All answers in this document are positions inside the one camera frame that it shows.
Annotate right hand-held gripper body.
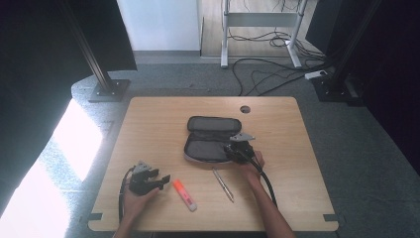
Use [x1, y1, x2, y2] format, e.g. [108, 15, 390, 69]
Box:
[229, 132, 257, 165]

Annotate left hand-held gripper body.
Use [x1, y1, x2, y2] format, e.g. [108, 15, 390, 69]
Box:
[128, 161, 160, 196]

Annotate grey pencil case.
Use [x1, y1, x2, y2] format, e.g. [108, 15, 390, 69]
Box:
[182, 115, 243, 165]

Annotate orange highlighter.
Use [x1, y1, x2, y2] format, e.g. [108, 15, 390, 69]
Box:
[171, 178, 198, 213]

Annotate person's right hand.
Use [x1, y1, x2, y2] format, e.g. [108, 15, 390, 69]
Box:
[238, 150, 266, 183]

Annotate person's left hand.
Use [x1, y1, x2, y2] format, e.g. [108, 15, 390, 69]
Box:
[122, 186, 160, 220]

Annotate silver pen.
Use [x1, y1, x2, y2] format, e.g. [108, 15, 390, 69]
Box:
[212, 168, 236, 204]

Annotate white power strip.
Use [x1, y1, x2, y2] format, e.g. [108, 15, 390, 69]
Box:
[303, 69, 328, 80]

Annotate black metal stand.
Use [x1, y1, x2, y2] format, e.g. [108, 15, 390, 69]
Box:
[311, 0, 384, 103]
[60, 0, 132, 104]

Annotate dark curtain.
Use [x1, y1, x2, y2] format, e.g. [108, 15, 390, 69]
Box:
[305, 0, 420, 177]
[0, 0, 139, 212]

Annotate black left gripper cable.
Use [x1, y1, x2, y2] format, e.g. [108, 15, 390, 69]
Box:
[118, 166, 137, 223]

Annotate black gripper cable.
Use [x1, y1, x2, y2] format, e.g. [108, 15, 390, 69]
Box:
[249, 155, 278, 208]
[118, 166, 137, 223]

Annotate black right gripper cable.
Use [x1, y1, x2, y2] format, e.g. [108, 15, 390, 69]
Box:
[249, 155, 278, 208]

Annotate black table bracket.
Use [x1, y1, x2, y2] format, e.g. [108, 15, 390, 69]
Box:
[78, 212, 104, 223]

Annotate black floor cables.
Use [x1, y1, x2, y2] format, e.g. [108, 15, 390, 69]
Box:
[228, 28, 335, 97]

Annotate white desk frame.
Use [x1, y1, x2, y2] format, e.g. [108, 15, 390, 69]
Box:
[220, 0, 310, 69]

